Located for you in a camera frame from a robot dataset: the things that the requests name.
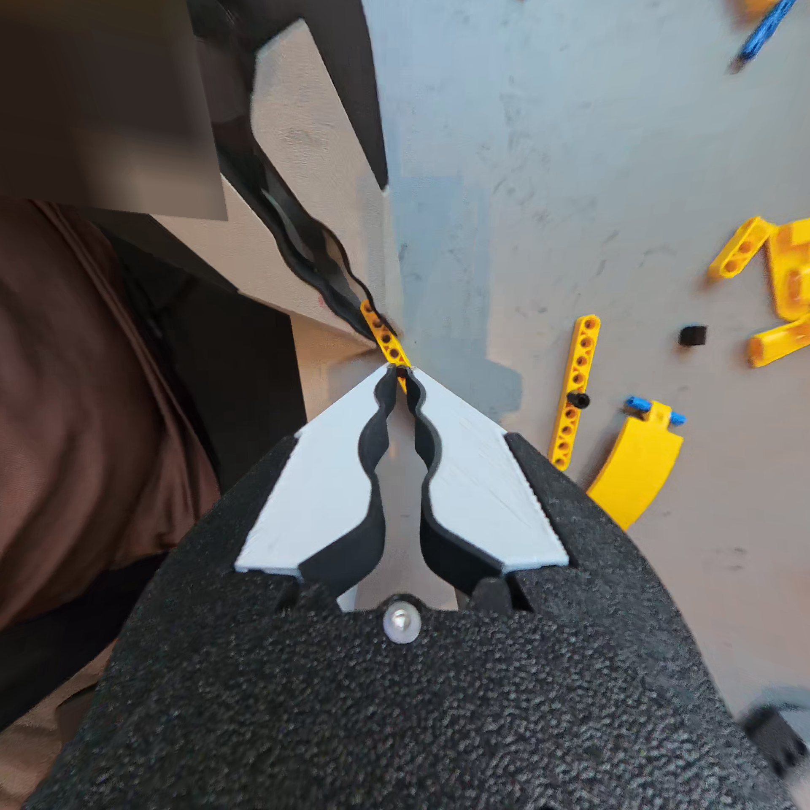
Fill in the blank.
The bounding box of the yellow curved panel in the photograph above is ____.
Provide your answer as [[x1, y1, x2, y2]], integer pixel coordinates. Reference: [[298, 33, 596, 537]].
[[585, 400, 686, 531]]

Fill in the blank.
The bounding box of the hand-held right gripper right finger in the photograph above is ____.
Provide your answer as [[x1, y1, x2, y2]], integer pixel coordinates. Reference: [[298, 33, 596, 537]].
[[405, 367, 569, 596]]

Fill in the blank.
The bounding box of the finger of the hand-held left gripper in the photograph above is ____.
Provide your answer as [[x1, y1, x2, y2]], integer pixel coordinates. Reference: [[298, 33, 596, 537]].
[[250, 19, 404, 338], [152, 179, 377, 346]]

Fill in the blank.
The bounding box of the yellow angled panel piece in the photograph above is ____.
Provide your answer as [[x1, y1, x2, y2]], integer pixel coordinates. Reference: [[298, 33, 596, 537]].
[[762, 218, 810, 321]]

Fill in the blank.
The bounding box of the yellow slanted brick piece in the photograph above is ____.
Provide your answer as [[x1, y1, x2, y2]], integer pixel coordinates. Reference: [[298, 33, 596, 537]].
[[747, 314, 810, 369]]

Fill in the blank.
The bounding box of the grey desk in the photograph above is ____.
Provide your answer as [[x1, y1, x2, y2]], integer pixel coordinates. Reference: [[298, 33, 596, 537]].
[[291, 0, 810, 722]]

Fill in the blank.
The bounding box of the grey robot hub block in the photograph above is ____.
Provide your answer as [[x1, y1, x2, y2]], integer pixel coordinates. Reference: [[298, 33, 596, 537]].
[[737, 702, 810, 782]]

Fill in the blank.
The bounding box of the small yellow three-hole beam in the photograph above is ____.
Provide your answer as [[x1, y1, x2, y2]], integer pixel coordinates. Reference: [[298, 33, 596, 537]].
[[707, 216, 776, 281]]

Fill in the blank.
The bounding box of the long yellow holed beam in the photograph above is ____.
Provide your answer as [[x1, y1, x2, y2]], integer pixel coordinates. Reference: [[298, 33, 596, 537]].
[[547, 314, 602, 472], [361, 299, 412, 393]]

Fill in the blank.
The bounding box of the person's torso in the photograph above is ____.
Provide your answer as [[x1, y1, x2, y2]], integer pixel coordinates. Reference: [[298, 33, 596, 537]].
[[0, 199, 222, 634]]

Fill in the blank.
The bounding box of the blue connector pin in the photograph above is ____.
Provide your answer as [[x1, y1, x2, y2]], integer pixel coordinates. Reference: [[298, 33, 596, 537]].
[[737, 0, 799, 62], [623, 395, 687, 426]]

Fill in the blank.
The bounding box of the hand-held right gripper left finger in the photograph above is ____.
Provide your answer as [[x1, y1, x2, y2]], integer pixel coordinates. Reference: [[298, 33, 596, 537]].
[[235, 365, 398, 611]]

